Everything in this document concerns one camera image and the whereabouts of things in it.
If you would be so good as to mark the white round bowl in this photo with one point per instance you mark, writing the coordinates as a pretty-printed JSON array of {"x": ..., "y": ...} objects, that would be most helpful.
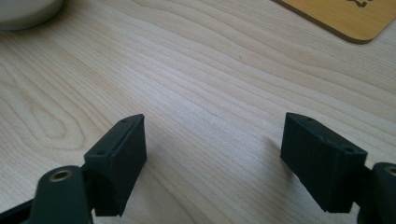
[{"x": 26, "y": 12}]

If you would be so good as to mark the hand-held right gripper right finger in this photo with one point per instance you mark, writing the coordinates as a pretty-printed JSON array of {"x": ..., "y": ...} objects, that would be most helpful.
[{"x": 323, "y": 161}]

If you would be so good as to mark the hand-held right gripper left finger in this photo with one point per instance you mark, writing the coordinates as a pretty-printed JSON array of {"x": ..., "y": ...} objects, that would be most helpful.
[{"x": 116, "y": 161}]

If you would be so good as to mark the wooden board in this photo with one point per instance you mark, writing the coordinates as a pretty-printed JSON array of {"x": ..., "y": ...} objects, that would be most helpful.
[{"x": 342, "y": 15}]

